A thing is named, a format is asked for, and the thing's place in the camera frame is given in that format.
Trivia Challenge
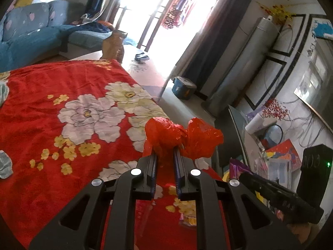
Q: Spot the person's right hand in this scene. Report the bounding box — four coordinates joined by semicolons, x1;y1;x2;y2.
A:
275;209;321;246

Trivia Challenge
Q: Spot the wall mounted television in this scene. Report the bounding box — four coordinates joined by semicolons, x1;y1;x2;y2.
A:
294;38;332;131

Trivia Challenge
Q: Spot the white paper roll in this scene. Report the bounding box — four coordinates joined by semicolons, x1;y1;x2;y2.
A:
245;114;264;134

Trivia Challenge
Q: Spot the colourful red book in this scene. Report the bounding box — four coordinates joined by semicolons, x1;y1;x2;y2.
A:
265;139;302;172

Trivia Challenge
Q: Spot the small blue object on table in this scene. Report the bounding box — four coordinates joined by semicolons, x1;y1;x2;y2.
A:
134;52;150;63

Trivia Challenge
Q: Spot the round mirror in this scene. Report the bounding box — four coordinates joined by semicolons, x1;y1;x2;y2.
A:
261;125;283;150

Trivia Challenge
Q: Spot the long low coffee table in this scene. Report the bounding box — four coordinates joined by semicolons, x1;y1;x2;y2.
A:
70;44;174;102

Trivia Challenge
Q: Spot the brown paper bag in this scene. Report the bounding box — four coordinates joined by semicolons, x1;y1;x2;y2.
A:
101;30;127;64

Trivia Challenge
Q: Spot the red berry branch decoration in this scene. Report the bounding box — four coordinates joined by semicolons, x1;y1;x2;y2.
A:
261;99;289;120

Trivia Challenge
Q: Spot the blue patterned sofa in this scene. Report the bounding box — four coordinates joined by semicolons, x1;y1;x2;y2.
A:
1;0;112;72

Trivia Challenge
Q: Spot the teal storage box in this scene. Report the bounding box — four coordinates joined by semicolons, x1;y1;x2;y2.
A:
172;76;197;100

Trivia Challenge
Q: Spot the grey standing air conditioner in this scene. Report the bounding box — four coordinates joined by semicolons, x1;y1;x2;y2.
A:
204;16;278;117

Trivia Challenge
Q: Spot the yellow flower decoration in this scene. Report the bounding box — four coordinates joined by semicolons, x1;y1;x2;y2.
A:
257;2;296;26

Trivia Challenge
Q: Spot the dark curtain right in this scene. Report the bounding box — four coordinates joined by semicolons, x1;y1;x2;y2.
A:
181;0;252;91

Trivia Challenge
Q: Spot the grey crumpled tissue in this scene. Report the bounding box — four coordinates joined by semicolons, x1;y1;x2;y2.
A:
0;150;13;179

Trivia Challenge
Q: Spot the red floral blanket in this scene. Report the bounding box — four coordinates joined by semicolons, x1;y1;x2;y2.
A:
1;60;217;249

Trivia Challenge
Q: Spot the red plastic bag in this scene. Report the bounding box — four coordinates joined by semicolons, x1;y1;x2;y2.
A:
143;117;224;162

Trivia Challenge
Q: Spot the orange purple snack wrapper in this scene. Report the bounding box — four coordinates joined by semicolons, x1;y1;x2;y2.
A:
179;209;196;227

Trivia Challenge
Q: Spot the dark tv cabinet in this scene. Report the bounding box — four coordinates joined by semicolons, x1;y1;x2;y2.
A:
217;104;295;188

